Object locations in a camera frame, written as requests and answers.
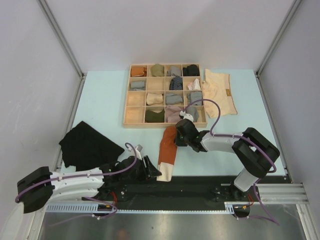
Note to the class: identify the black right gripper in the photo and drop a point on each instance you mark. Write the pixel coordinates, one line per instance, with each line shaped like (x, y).
(177, 142)

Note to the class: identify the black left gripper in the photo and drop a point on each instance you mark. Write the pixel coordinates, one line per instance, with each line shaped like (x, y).
(152, 171)

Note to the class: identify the orange and cream underwear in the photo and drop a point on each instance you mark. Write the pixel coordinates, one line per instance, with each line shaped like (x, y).
(167, 154)

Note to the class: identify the black garment pile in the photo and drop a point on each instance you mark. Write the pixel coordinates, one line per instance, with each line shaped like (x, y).
(85, 148)

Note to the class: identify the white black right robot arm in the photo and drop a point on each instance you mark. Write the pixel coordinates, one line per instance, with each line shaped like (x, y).
(256, 153)

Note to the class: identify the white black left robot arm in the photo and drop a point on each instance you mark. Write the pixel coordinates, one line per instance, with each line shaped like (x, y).
(43, 186)

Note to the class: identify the grey rolled underwear bottom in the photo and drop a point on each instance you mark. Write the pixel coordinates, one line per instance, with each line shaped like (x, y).
(193, 112)

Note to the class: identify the grey striped rolled underwear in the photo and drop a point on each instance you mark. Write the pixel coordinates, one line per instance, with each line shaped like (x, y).
(195, 97)

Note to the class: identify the grey rolled underwear middle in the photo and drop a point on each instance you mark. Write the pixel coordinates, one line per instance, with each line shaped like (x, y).
(173, 99)

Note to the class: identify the dark green rolled underwear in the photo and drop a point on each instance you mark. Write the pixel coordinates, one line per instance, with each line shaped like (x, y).
(154, 117)

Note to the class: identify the pink white rolled underwear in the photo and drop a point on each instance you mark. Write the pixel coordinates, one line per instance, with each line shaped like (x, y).
(194, 85)

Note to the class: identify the peach rolled underwear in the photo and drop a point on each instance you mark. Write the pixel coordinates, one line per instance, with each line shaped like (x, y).
(154, 98)

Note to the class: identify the navy striped rolled underwear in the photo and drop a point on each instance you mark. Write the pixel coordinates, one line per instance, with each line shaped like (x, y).
(176, 84)

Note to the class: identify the peach underwear flat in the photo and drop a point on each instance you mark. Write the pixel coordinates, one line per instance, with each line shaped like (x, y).
(217, 87)

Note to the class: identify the grey rolled underwear top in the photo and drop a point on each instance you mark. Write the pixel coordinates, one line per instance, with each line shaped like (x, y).
(174, 71)

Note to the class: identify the black rolled underwear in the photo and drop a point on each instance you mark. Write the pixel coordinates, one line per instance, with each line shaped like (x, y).
(191, 71)

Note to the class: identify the grey rolled underwear left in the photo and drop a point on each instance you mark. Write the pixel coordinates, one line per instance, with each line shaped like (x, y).
(138, 85)

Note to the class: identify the olive rolled underwear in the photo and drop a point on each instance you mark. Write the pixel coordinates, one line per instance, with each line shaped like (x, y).
(157, 70)

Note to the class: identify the orange rolled underwear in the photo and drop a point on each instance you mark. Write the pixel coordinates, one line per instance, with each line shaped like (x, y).
(138, 71)

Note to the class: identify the wooden grid organizer tray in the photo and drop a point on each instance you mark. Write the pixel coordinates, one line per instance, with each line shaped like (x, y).
(136, 106)

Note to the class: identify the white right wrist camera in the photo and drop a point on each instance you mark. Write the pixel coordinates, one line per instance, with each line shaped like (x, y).
(183, 115)

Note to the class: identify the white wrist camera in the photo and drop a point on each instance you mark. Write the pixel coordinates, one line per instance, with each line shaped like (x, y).
(137, 152)
(183, 115)

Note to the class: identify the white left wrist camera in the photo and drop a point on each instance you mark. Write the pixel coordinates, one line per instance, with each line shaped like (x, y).
(137, 152)

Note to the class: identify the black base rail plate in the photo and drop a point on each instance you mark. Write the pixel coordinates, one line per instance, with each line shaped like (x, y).
(180, 191)

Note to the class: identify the white slotted cable duct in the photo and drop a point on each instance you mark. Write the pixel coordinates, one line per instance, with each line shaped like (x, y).
(99, 209)

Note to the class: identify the aluminium frame profile front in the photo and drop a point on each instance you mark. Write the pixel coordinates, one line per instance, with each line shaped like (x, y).
(266, 193)

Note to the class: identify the aluminium corner post left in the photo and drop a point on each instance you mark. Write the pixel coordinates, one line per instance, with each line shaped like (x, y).
(49, 15)

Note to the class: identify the aluminium corner post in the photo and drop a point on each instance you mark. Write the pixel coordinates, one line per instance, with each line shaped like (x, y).
(279, 35)
(49, 15)

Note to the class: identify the aluminium corner post right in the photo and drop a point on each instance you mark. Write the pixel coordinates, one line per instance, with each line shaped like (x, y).
(279, 35)

